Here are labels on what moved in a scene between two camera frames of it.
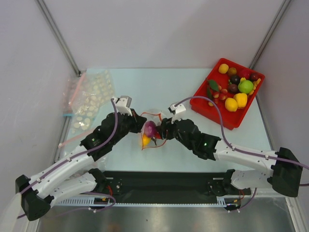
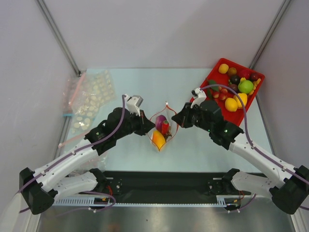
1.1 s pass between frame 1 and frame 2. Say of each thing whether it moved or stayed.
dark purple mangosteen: stayed
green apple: stayed
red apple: stayed
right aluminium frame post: stayed
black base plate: stayed
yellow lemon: stayed
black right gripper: moved
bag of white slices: stayed
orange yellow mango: moved
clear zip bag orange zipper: moved
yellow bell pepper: stayed
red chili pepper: moved
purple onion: moved
